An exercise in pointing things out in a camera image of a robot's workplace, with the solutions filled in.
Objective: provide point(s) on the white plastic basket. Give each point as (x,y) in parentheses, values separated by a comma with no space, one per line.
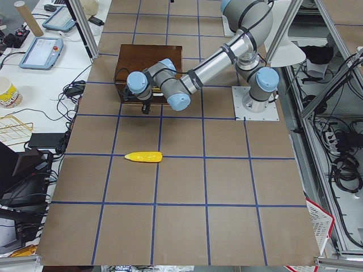
(322,223)

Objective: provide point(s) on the near teach pendant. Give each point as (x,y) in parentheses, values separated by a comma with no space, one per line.
(42,53)

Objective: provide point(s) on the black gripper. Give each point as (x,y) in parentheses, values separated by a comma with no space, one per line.
(146,103)

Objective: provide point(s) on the far teach pendant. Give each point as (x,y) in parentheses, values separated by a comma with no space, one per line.
(60,20)

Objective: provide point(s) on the popcorn paper cup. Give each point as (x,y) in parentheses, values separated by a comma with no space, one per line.
(10,96)

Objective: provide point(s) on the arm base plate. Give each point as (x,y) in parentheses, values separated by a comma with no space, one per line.
(247,109)

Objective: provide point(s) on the white lamp shade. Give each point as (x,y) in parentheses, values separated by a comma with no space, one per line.
(282,52)

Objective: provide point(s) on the teach pendant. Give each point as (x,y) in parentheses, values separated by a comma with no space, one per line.
(42,53)
(60,20)

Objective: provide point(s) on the cardboard tube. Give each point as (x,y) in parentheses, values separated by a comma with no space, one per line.
(25,12)

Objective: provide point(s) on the gold wire rack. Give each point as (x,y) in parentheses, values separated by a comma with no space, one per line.
(14,131)

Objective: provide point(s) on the yellow corn cob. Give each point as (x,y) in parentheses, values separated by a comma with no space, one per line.
(145,156)

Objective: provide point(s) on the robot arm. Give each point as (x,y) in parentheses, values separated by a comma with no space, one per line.
(251,22)

